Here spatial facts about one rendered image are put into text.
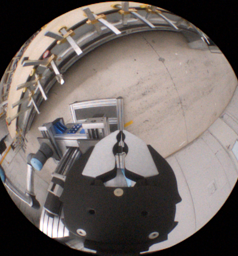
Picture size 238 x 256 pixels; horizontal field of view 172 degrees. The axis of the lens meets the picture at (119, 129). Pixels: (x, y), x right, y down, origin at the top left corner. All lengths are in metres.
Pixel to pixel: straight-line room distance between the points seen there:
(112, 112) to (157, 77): 0.93
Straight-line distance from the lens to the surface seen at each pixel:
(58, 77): 0.73
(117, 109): 1.25
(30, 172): 0.89
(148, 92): 1.49
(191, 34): 2.43
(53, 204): 0.59
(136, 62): 1.50
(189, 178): 2.13
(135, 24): 1.03
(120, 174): 0.42
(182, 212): 2.03
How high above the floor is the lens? 1.43
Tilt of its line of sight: 61 degrees down
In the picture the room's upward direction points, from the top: 177 degrees counter-clockwise
